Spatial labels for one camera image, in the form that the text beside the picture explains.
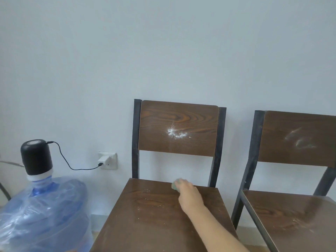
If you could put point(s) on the person's right hand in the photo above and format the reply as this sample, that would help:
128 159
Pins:
190 196

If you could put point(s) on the person's right fingers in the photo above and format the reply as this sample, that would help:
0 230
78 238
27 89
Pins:
183 185

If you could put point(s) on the person's right forearm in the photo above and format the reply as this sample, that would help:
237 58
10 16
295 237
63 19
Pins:
217 229

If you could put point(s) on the white powder patch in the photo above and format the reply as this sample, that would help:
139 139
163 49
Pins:
176 133

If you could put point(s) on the white charger plug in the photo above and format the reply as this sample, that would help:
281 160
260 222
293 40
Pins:
104 160

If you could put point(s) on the large blue water bottle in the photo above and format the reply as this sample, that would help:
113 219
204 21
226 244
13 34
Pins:
49 215

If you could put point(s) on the black electric water pump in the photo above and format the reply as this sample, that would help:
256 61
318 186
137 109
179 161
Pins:
36 157

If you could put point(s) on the grey metal spout tube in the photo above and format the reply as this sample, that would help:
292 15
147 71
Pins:
9 162

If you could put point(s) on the black curved metal bar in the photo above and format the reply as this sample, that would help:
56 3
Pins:
4 191

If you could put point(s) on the brown wooden chair black frame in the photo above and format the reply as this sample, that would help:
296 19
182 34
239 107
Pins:
288 220
157 207

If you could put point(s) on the white wall socket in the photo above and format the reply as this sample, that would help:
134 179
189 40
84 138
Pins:
113 162

